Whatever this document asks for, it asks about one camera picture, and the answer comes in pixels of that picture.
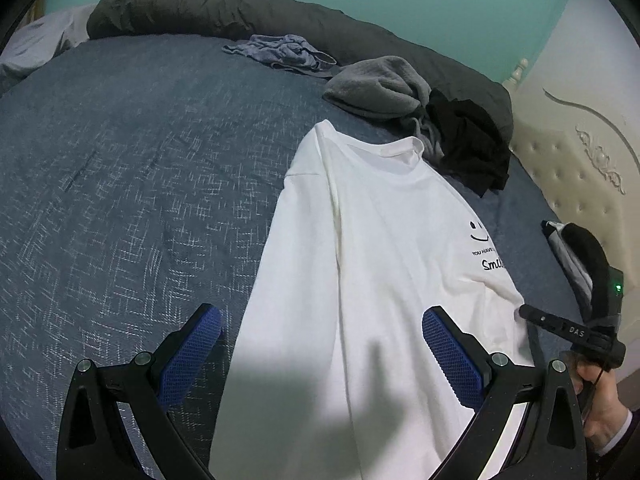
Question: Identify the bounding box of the person's right hand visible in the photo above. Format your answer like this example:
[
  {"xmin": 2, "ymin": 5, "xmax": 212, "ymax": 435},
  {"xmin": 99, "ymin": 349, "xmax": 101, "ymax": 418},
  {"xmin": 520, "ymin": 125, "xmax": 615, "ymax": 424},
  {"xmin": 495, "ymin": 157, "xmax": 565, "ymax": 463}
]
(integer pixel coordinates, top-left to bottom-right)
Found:
[{"xmin": 565, "ymin": 351, "xmax": 631, "ymax": 442}]

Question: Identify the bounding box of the cream tufted headboard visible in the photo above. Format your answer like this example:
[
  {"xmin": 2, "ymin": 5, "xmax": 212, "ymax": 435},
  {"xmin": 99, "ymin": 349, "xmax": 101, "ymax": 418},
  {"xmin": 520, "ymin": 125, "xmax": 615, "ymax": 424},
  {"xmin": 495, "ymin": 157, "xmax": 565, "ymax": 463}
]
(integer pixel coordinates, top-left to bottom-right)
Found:
[{"xmin": 502, "ymin": 0, "xmax": 640, "ymax": 281}]

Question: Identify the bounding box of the white long-sleeve shirt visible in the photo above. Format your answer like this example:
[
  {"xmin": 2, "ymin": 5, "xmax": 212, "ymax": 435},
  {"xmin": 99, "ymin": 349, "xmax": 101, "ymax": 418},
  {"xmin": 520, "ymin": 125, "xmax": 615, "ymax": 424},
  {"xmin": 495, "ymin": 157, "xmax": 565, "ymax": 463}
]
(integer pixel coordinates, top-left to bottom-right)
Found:
[{"xmin": 209, "ymin": 120, "xmax": 538, "ymax": 480}]

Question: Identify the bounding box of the purple-blue crumpled garment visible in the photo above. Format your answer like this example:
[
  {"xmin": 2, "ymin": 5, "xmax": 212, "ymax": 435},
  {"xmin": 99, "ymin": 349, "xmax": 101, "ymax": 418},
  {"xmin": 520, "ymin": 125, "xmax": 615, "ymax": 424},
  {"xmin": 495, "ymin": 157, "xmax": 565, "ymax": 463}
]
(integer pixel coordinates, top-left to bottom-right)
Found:
[{"xmin": 222, "ymin": 34, "xmax": 338, "ymax": 81}]

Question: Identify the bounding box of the grey white folded garment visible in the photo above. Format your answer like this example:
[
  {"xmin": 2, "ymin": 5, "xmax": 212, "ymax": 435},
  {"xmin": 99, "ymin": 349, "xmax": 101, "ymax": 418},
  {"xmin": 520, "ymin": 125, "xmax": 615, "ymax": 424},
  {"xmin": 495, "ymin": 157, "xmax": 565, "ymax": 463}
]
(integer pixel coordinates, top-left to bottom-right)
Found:
[{"xmin": 542, "ymin": 220, "xmax": 601, "ymax": 321}]

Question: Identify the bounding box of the dark grey rolled duvet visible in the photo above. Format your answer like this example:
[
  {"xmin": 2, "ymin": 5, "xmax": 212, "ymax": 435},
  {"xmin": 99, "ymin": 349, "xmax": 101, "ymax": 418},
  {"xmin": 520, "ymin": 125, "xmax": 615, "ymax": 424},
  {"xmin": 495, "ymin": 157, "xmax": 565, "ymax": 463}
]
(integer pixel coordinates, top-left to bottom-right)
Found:
[{"xmin": 86, "ymin": 0, "xmax": 516, "ymax": 146}]

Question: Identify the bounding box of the light grey pillow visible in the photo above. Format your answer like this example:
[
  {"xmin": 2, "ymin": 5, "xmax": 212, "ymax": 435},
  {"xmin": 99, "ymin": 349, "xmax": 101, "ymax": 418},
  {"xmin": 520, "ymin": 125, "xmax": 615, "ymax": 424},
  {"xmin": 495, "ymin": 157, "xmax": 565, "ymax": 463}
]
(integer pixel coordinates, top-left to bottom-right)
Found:
[{"xmin": 0, "ymin": 4, "xmax": 98, "ymax": 93}]

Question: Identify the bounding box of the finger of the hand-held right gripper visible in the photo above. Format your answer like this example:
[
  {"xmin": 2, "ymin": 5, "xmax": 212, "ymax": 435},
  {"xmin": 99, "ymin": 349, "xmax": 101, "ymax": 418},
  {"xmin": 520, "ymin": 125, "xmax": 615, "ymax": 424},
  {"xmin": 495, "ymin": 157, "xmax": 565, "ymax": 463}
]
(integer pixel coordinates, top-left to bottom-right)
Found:
[{"xmin": 518, "ymin": 304, "xmax": 568, "ymax": 336}]

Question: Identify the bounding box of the grey sweater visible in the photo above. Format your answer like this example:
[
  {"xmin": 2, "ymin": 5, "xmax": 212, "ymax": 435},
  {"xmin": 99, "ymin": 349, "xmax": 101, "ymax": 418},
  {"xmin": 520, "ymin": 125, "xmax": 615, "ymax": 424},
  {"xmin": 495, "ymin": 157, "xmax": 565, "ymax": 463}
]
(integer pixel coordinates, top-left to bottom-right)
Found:
[{"xmin": 322, "ymin": 56, "xmax": 443, "ymax": 171}]

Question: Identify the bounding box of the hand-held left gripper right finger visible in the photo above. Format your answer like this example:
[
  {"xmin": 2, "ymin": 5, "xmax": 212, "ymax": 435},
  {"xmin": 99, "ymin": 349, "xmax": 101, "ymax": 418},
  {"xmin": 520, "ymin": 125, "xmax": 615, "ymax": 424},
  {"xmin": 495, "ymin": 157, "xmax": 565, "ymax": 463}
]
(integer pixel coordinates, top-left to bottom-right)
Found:
[{"xmin": 421, "ymin": 306, "xmax": 587, "ymax": 480}]

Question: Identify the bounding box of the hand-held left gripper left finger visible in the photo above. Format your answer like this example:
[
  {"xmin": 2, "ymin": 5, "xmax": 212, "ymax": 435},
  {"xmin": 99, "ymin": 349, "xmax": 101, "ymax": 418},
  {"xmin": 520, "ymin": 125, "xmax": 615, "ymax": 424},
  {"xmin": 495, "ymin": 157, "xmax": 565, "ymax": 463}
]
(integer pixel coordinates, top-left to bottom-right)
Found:
[{"xmin": 56, "ymin": 303, "xmax": 223, "ymax": 480}]

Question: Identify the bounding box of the black crumpled garment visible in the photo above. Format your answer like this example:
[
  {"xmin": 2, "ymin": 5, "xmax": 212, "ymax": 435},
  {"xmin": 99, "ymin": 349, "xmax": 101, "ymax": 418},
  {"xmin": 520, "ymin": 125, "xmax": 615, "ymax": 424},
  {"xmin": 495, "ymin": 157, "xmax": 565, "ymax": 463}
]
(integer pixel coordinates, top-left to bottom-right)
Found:
[{"xmin": 425, "ymin": 89, "xmax": 512, "ymax": 198}]

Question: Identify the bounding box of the black folded garment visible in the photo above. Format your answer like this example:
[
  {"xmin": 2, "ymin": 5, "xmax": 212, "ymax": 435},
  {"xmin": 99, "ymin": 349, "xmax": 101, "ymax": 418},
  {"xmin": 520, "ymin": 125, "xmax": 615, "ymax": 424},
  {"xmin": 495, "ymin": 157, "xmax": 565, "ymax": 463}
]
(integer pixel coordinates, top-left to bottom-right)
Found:
[{"xmin": 562, "ymin": 223, "xmax": 613, "ymax": 321}]

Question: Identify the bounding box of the person's right forearm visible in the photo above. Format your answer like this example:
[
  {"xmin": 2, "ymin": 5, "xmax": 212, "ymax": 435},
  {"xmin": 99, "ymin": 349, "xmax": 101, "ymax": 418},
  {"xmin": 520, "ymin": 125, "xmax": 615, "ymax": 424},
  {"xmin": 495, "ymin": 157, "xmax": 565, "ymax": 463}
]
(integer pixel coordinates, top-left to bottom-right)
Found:
[{"xmin": 595, "ymin": 407, "xmax": 640, "ymax": 461}]

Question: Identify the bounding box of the cream bed post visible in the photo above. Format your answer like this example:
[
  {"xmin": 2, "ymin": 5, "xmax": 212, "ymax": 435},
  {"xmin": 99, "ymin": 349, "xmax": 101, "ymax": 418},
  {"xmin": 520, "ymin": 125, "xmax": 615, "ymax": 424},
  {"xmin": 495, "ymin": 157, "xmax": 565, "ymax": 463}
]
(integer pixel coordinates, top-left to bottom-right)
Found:
[{"xmin": 505, "ymin": 57, "xmax": 531, "ymax": 88}]

